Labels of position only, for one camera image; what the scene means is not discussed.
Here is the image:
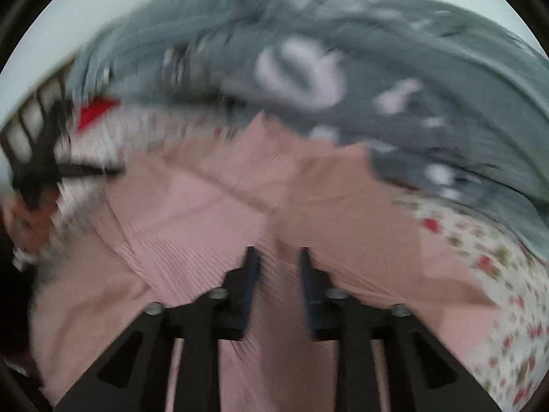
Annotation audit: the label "wooden headboard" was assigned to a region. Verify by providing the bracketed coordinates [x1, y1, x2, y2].
[0, 61, 74, 169]

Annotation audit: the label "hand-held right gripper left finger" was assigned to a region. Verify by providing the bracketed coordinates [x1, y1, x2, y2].
[54, 246, 262, 412]

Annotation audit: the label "floral bed sheet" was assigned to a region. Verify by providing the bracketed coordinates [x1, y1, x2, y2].
[13, 103, 546, 412]

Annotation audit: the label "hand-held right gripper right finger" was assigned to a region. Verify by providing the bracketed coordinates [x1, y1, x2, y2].
[299, 247, 503, 412]

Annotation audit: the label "grey patterned quilt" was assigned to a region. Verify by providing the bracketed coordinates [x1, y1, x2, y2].
[69, 0, 549, 262]

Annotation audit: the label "red cloth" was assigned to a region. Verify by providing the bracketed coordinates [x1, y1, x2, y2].
[76, 98, 118, 133]

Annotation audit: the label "person's left hand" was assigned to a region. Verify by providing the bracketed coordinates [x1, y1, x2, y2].
[2, 186, 63, 260]

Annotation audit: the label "pink knitted sweater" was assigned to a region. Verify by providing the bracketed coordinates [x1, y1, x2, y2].
[30, 112, 500, 412]

